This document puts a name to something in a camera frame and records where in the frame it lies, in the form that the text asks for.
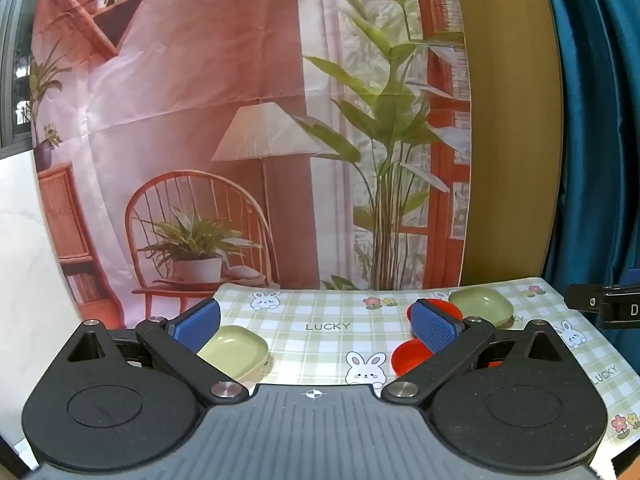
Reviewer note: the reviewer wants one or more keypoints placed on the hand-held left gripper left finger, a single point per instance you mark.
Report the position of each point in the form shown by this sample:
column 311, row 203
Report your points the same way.
column 196, row 324

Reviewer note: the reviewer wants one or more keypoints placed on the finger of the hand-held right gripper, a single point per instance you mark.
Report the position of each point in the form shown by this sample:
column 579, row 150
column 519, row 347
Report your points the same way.
column 584, row 298
column 622, row 287

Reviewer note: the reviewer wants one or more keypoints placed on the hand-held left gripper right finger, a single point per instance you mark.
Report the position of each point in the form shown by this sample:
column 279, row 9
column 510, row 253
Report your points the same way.
column 434, row 326

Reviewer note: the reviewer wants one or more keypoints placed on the red plastic bowl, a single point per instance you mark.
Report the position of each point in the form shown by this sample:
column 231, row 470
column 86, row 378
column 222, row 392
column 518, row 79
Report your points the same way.
column 447, row 306
column 407, row 357

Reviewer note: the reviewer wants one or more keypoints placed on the light green square plate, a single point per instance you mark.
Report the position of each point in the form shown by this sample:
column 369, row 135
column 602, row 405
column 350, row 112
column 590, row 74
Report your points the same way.
column 235, row 347
column 482, row 305

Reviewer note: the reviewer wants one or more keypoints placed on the green checked rabbit tablecloth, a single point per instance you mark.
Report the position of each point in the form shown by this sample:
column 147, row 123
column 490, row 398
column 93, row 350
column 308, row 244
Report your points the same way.
column 320, row 345

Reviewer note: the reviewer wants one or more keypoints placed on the teal curtain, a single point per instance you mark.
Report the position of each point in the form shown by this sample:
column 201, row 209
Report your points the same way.
column 595, row 110

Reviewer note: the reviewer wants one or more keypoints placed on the printed room scene backdrop cloth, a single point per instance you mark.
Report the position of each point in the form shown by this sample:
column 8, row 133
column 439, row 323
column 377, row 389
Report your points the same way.
column 200, row 85

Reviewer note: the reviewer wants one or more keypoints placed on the window frame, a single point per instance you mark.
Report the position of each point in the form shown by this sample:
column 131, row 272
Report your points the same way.
column 15, row 35

